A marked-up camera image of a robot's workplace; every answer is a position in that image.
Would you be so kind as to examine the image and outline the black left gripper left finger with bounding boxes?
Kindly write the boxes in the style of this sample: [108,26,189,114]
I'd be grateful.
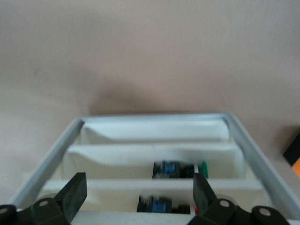
[0,172,88,225]

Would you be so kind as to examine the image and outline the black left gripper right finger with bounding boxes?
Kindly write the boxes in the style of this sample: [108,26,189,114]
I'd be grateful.
[189,172,290,225]

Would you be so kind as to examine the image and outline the white drawer with orange button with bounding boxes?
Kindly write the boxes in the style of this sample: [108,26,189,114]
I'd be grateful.
[41,179,265,214]

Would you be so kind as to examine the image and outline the orange box with black base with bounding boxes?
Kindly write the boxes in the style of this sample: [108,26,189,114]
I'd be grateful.
[282,127,300,179]

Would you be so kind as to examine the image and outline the white drawer cabinet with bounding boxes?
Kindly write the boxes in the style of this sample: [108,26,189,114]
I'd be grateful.
[7,112,300,225]

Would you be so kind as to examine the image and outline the white empty drawer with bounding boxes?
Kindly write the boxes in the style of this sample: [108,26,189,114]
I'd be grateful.
[80,120,232,143]

